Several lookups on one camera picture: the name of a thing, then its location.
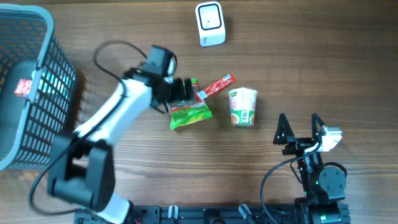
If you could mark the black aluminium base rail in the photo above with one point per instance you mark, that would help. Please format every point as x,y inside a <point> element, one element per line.
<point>282,213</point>

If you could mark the small red snack packet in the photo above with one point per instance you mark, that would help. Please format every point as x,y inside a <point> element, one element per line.
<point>23,88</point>

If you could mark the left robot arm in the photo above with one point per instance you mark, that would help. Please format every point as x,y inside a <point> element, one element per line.
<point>82,166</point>

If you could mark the cup noodles white green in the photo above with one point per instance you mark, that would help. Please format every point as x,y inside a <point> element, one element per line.
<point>242,103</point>

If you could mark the white barcode scanner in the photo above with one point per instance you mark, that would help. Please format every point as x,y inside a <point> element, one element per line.
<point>210,22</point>

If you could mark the red stick snack packet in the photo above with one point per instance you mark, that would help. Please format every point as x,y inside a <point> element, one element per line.
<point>216,87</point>

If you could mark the grey plastic mesh basket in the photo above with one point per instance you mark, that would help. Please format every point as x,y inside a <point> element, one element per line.
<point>30,50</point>

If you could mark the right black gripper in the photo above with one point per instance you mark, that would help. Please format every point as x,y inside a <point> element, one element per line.
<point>298,144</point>

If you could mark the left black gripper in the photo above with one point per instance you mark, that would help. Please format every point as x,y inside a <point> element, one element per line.
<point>181,95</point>

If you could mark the green gummy candy bag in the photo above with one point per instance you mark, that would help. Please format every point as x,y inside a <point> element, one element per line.
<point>188,112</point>

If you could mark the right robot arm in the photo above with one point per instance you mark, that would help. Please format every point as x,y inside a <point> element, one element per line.
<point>323,183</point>

